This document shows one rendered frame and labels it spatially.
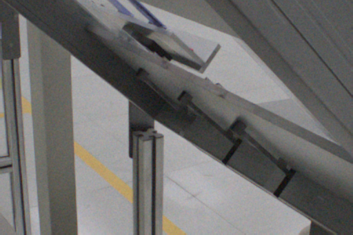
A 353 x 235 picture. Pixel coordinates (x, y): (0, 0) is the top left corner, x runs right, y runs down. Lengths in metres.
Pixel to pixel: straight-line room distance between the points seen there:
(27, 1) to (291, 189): 0.42
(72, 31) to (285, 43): 0.73
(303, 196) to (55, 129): 0.60
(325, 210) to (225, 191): 1.53
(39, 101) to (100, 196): 1.05
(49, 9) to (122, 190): 1.43
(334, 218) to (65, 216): 0.71
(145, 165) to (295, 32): 0.89
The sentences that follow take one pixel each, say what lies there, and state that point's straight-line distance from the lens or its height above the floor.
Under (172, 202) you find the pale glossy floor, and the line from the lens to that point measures 2.21.
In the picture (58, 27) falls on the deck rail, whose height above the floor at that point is 0.85.
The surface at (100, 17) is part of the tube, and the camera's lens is 0.85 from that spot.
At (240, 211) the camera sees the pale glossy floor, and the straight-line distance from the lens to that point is 2.17.
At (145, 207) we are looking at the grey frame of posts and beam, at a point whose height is 0.51.
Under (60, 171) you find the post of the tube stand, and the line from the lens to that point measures 1.29.
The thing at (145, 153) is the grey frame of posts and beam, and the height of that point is 0.62.
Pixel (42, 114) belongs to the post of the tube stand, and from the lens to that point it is 1.24.
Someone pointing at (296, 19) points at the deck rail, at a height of 1.02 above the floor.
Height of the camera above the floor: 1.06
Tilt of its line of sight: 22 degrees down
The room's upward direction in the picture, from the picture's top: 3 degrees clockwise
